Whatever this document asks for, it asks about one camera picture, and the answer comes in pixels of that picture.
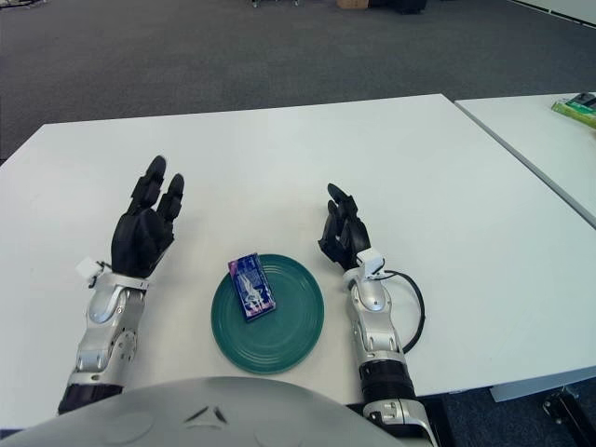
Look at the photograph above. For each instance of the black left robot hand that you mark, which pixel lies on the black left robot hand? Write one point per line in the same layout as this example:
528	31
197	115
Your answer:
139	237

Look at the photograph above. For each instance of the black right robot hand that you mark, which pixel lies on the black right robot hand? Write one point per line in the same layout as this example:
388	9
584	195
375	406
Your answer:
349	237

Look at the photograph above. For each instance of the blue purple gum pack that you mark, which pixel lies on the blue purple gum pack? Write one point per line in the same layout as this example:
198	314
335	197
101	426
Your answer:
251	288

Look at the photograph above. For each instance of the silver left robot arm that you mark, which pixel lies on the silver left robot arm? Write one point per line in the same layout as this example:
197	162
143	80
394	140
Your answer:
107	326

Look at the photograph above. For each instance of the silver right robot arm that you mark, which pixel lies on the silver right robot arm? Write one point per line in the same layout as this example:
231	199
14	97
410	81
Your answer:
377	321

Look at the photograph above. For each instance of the green ribbed plate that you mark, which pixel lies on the green ribbed plate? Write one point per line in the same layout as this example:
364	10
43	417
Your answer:
298	321

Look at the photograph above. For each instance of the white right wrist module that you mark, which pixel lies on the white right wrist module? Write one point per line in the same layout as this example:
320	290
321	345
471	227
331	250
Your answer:
371	261

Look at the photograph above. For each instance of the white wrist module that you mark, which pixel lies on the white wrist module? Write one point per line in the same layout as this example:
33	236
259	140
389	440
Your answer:
86	269
371	261

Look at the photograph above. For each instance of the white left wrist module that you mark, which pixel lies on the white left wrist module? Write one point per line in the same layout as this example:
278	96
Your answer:
86	269

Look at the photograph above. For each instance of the grey robot torso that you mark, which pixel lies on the grey robot torso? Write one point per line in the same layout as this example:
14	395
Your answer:
186	419

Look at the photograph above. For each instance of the brown cardboard box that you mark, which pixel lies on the brown cardboard box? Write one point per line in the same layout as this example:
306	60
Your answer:
353	3

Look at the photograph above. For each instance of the black bags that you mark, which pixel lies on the black bags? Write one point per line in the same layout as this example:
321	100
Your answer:
396	5

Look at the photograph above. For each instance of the green box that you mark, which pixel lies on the green box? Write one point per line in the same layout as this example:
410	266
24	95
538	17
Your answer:
572	114

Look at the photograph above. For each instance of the black table foot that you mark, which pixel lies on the black table foot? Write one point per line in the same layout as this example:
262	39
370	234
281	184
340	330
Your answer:
565	412

